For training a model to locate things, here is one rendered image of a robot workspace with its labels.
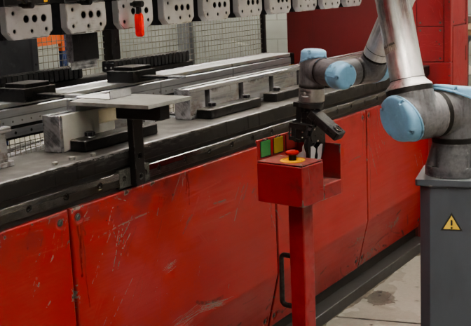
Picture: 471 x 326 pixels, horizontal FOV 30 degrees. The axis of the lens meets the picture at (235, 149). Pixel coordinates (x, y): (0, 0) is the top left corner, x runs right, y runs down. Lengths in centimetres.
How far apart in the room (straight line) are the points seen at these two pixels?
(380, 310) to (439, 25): 136
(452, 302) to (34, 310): 105
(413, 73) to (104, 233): 86
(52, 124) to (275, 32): 797
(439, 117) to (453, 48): 199
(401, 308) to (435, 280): 123
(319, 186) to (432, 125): 46
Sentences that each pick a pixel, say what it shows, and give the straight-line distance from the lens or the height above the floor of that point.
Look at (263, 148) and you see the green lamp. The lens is 253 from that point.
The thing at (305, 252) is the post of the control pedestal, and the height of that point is 50.
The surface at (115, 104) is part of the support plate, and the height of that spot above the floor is 100.
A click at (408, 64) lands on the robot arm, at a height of 107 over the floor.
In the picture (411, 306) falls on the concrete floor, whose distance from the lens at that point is 360.
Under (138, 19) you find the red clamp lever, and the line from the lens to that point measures 243.
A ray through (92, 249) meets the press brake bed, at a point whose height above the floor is 65.
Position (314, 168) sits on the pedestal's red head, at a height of 76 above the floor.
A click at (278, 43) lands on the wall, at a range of 1015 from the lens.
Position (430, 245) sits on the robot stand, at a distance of 232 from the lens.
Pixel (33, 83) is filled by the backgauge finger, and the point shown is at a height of 103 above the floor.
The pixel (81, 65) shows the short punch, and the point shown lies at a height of 109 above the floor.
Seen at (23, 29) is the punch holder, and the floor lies 119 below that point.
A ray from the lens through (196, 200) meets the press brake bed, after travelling 256.
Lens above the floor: 128
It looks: 11 degrees down
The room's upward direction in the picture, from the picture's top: 3 degrees counter-clockwise
